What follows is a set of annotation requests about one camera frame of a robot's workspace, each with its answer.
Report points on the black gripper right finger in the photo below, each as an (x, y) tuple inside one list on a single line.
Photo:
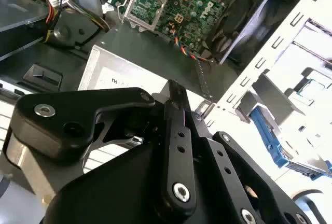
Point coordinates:
[(233, 172)]

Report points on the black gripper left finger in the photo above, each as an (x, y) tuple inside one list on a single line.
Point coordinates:
[(64, 110)]

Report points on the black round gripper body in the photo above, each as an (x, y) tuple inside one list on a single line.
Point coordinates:
[(109, 195)]

